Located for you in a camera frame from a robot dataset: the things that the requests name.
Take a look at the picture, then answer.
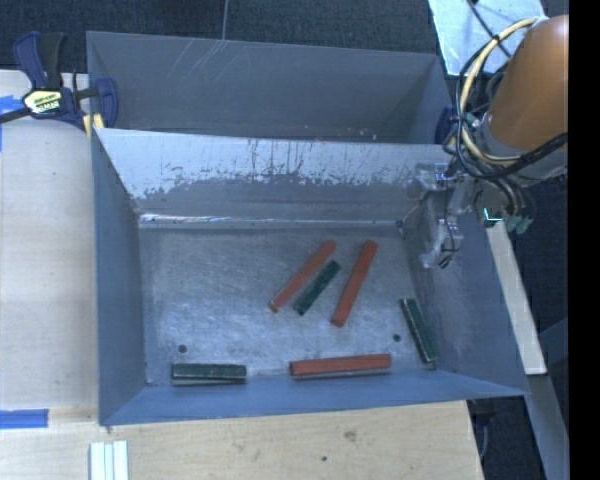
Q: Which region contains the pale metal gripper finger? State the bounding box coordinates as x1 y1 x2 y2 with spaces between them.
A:
418 217 465 270
396 162 451 231

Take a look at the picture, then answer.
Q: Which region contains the grey metal bin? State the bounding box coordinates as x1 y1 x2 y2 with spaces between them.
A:
84 30 532 427

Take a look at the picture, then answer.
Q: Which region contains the red-brown flat block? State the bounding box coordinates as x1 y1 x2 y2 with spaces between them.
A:
288 352 394 381
268 239 338 314
329 239 380 329

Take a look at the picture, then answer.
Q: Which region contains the dark green flat block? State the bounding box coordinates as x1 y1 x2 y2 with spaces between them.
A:
292 259 343 317
398 297 440 370
170 361 249 387

